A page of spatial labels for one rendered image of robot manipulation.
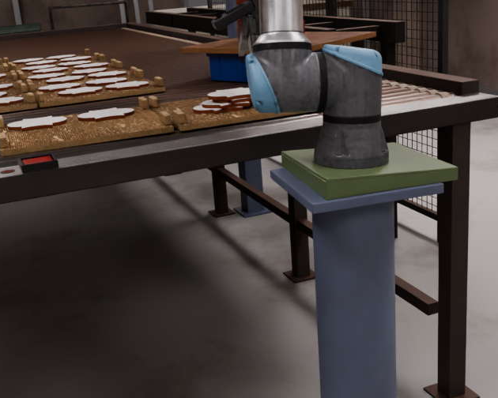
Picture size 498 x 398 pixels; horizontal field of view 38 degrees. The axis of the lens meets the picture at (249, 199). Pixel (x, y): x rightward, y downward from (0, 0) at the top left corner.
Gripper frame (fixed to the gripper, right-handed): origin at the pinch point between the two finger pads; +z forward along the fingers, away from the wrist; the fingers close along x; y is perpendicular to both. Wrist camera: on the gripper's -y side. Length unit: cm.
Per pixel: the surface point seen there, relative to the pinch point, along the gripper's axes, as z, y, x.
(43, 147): 15, -54, -20
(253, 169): 82, 52, 171
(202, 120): 10.9, -15.1, -14.9
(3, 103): 17, -66, 46
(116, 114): 12.3, -35.0, 1.6
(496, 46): 43, 320, 363
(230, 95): 6.4, -5.8, -6.0
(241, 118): 10.6, -5.3, -15.9
